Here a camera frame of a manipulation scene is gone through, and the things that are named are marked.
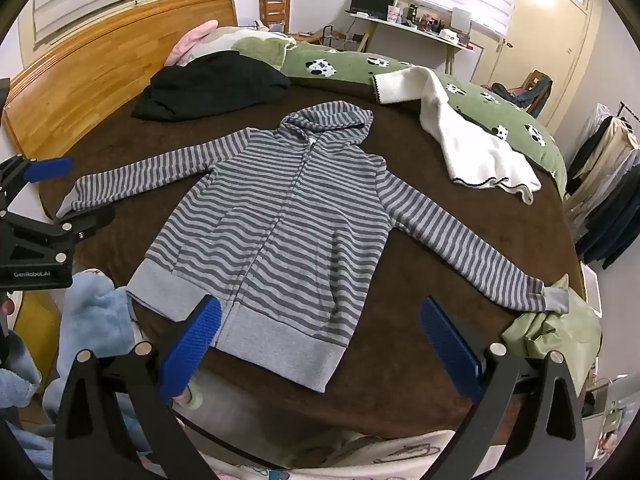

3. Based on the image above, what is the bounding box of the beige hanging coat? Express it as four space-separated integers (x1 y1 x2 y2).
565 120 638 211

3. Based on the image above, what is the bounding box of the pink plush cloth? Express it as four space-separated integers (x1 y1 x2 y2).
165 20 219 67

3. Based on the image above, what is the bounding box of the grey hanging garment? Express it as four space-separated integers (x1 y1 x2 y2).
572 152 640 231

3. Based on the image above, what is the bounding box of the green fleece pillow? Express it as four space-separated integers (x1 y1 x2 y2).
232 35 298 73

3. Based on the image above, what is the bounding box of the light blue fleece garment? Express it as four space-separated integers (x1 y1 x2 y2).
0 270 151 480

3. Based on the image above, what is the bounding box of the white fleece garment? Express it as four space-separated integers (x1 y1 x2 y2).
372 66 542 206

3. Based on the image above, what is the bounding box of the black laptop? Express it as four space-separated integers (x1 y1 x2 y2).
348 0 396 16

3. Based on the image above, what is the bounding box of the grey striped hoodie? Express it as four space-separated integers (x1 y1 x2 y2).
55 101 571 393

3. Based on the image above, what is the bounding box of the wooden headboard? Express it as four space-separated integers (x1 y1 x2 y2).
0 0 238 161

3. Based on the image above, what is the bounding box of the white desk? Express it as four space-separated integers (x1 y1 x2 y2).
345 10 483 78

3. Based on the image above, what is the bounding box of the black hanging jacket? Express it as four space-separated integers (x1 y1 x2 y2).
567 117 613 181

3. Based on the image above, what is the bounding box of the cluster of cosmetic bottles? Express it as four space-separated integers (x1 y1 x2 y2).
406 4 448 32

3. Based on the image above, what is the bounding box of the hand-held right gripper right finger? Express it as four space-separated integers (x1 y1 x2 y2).
422 296 586 480

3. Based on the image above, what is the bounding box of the navy hanging coat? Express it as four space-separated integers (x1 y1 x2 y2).
575 165 640 270

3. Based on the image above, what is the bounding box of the cream door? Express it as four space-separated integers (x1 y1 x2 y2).
472 0 596 126

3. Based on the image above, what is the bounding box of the black garment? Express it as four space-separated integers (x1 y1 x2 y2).
131 52 292 122

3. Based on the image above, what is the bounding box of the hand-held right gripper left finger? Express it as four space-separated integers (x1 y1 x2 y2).
52 296 223 480

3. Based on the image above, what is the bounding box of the light green garment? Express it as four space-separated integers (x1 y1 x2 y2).
501 274 602 361

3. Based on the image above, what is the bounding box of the white storage box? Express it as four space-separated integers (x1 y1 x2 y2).
580 262 603 318

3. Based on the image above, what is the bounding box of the green panda print blanket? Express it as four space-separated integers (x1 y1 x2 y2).
277 42 568 196

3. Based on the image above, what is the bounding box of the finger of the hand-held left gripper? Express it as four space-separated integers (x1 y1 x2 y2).
0 205 117 263
0 156 74 211

